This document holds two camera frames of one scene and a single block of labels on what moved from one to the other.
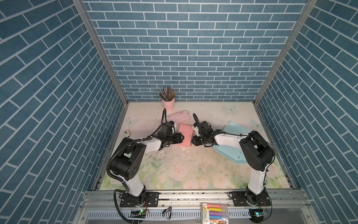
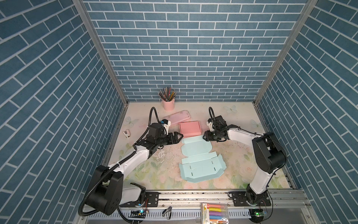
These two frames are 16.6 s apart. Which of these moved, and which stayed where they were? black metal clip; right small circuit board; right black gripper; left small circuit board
Moved: right black gripper
Stayed: left small circuit board; right small circuit board; black metal clip
